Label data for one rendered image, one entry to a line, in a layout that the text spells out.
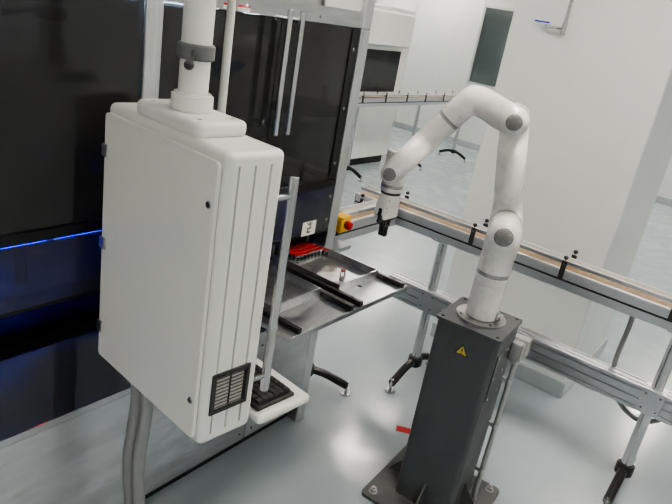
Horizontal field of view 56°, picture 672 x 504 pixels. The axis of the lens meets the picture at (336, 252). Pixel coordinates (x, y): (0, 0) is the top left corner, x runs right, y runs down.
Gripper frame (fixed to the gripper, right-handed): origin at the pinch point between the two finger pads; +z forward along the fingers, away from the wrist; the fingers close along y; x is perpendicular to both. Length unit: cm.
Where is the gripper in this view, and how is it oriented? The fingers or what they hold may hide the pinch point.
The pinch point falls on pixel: (383, 230)
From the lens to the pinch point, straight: 242.3
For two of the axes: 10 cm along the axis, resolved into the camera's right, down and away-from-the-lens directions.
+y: -6.1, 1.9, -7.7
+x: 7.8, 3.4, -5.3
